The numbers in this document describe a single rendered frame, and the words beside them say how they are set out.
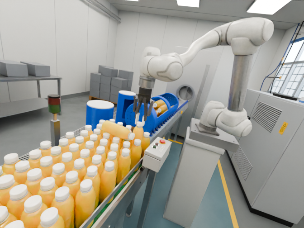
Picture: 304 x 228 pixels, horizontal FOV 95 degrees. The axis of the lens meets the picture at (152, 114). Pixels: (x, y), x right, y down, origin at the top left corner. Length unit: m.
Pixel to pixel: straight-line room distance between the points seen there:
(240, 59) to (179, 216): 1.56
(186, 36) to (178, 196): 5.56
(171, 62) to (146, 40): 5.96
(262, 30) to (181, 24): 5.49
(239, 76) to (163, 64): 0.58
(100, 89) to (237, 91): 4.45
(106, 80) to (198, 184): 4.11
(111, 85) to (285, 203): 4.52
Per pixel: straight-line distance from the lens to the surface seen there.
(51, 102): 1.00
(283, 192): 2.42
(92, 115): 1.55
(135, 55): 6.63
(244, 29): 0.98
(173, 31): 6.34
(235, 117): 1.13
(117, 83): 4.66
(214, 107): 1.26
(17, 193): 0.63
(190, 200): 1.65
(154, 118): 1.11
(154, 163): 0.79
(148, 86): 0.77
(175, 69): 0.60
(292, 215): 2.65
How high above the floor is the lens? 1.53
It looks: 19 degrees down
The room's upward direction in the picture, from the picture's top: 11 degrees clockwise
